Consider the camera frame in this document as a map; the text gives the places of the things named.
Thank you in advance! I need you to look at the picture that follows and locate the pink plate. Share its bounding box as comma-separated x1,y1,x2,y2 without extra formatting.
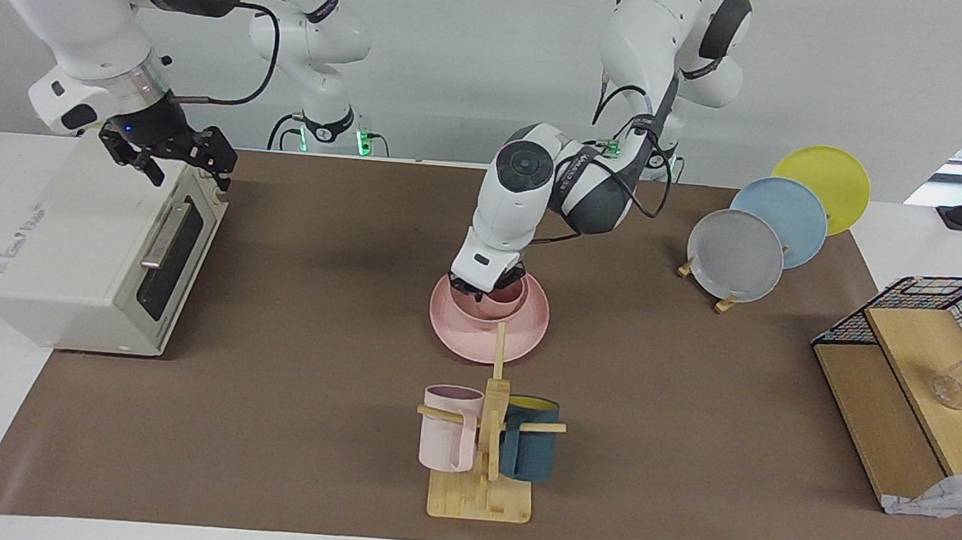
425,262,554,369

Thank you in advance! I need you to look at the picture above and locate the clear glass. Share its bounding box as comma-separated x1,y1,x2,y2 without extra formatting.
928,361,962,410

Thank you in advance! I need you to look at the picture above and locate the pale pink mug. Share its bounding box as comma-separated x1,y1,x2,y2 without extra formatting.
416,383,486,475

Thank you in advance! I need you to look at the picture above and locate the wooden mug tree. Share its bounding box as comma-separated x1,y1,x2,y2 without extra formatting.
408,316,574,527

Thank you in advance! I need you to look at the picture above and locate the white toaster oven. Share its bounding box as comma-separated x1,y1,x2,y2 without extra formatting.
0,121,235,363

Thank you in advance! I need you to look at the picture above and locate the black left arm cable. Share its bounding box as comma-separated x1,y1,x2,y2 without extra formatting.
531,65,682,256

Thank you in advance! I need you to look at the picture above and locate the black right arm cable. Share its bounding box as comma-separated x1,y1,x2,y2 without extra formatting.
169,0,285,110

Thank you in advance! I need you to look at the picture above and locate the pink handleless cup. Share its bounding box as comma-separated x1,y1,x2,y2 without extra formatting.
476,271,526,318

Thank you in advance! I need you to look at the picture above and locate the brown table mat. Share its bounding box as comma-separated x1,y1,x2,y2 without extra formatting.
0,129,962,540

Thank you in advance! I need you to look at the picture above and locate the gray plate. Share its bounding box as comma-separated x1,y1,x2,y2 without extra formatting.
683,206,788,306

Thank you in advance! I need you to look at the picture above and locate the light blue plate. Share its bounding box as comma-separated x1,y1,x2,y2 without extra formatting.
724,174,832,272

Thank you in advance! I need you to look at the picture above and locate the pink bowl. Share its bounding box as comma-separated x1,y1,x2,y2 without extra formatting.
442,269,533,327

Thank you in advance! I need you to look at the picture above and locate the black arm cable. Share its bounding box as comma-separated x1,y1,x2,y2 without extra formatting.
531,65,682,256
169,0,285,110

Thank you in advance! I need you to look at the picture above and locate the patterned white cloth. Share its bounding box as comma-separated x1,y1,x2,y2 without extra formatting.
882,459,962,520

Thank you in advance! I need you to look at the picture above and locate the wooden plate rack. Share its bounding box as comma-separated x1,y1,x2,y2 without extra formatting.
674,234,791,318

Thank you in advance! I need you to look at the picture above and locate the wooden stepped shelf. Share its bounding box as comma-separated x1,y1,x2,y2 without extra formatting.
800,298,962,514

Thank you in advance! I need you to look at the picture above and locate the dark teal mug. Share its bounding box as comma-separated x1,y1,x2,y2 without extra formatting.
497,394,561,484

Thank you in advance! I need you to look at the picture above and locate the black wire basket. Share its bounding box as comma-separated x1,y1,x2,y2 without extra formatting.
808,264,962,407

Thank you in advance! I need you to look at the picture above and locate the yellow plate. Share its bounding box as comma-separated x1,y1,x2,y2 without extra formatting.
768,141,874,240

